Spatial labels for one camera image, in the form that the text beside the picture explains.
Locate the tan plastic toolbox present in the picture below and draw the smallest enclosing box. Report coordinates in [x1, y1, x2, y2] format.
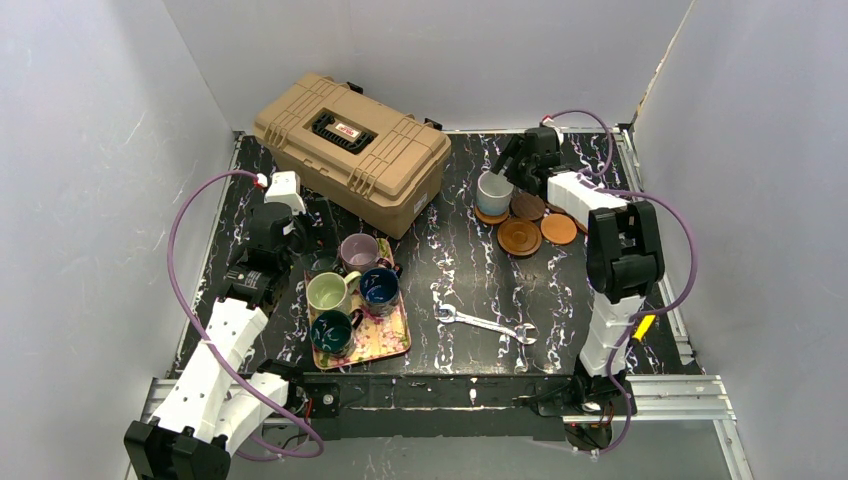
[253, 73, 452, 239]

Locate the silver double-ended wrench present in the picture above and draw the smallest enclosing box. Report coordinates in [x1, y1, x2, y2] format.
[435, 304, 537, 345]

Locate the yellow blue screwdriver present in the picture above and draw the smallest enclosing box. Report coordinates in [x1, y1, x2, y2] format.
[632, 315, 657, 342]

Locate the light orange wooden coaster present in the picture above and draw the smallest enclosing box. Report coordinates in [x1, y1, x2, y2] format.
[473, 206, 510, 225]

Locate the floral serving tray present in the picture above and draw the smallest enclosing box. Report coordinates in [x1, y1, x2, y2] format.
[305, 236, 411, 370]

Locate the dark brown wooden coaster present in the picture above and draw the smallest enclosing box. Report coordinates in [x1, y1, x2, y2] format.
[510, 192, 546, 222]

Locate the dark grey mug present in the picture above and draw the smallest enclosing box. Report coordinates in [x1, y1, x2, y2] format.
[302, 252, 344, 278]

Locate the lilac mug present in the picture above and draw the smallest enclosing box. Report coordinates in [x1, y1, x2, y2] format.
[339, 233, 381, 273]

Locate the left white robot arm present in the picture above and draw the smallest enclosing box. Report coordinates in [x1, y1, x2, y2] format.
[124, 194, 318, 479]

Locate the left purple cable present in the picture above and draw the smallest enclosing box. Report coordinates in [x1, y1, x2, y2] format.
[165, 170, 327, 463]

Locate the white mug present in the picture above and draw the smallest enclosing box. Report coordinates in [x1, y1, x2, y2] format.
[476, 171, 514, 216]

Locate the dark teal mug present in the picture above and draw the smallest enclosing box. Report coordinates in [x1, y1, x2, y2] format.
[309, 309, 365, 357]

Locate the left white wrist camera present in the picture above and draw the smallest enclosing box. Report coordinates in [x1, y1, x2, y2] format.
[256, 171, 307, 216]

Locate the navy blue mug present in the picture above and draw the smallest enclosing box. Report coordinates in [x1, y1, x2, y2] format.
[359, 265, 403, 317]

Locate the pale green mug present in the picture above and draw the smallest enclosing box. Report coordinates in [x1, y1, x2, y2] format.
[306, 271, 362, 316]

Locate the ringed brown wooden coaster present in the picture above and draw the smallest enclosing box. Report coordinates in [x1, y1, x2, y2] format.
[497, 217, 542, 257]

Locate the ringed orange wooden coaster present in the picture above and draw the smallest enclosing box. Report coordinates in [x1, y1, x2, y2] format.
[572, 217, 588, 235]

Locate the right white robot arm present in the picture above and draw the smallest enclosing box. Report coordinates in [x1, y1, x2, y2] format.
[490, 126, 664, 403]

